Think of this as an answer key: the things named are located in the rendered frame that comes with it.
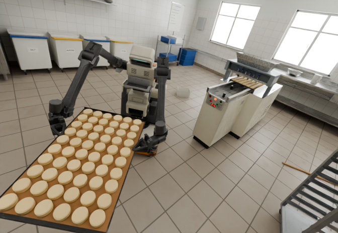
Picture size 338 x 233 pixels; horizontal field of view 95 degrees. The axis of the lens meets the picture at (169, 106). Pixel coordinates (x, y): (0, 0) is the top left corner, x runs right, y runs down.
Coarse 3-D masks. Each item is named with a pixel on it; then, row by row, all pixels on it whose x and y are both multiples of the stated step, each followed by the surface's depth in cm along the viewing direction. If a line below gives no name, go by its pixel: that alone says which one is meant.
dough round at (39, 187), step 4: (36, 184) 58; (40, 184) 58; (44, 184) 58; (32, 188) 57; (36, 188) 57; (40, 188) 57; (44, 188) 57; (32, 192) 56; (36, 192) 56; (40, 192) 56; (44, 192) 58
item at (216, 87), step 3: (231, 81) 246; (219, 84) 222; (222, 84) 225; (225, 84) 230; (228, 84) 239; (231, 84) 248; (207, 87) 201; (210, 87) 204; (213, 87) 207; (216, 87) 214; (219, 87) 221; (222, 87) 228; (207, 90) 202; (210, 90) 205; (213, 90) 212
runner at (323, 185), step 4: (312, 180) 139; (316, 180) 137; (316, 184) 136; (320, 184) 137; (324, 184) 135; (324, 188) 134; (328, 188) 134; (332, 188) 133; (332, 192) 132; (336, 192) 132
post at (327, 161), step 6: (336, 150) 124; (330, 156) 127; (336, 156) 124; (324, 162) 131; (330, 162) 128; (318, 168) 134; (312, 174) 138; (306, 180) 142; (300, 186) 147; (294, 192) 152; (288, 198) 157; (282, 204) 162
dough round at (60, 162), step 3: (57, 159) 67; (60, 159) 67; (63, 159) 68; (54, 162) 66; (57, 162) 66; (60, 162) 66; (63, 162) 67; (66, 162) 68; (54, 165) 65; (57, 165) 65; (60, 165) 65; (63, 165) 66; (57, 168) 65; (60, 168) 66
